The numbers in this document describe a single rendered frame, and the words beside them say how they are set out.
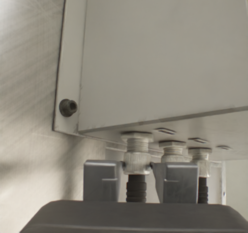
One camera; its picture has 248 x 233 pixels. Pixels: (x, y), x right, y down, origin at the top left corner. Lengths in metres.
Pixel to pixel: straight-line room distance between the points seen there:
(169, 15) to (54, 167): 0.10
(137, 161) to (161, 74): 0.05
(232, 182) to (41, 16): 3.82
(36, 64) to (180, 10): 0.08
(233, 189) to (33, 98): 3.89
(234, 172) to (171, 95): 3.71
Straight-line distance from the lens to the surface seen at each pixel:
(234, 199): 4.15
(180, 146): 0.21
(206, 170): 0.24
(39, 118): 0.18
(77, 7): 0.21
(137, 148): 0.18
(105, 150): 0.21
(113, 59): 0.18
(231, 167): 3.82
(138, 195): 0.18
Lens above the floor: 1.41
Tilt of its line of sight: 45 degrees up
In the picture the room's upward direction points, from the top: 45 degrees clockwise
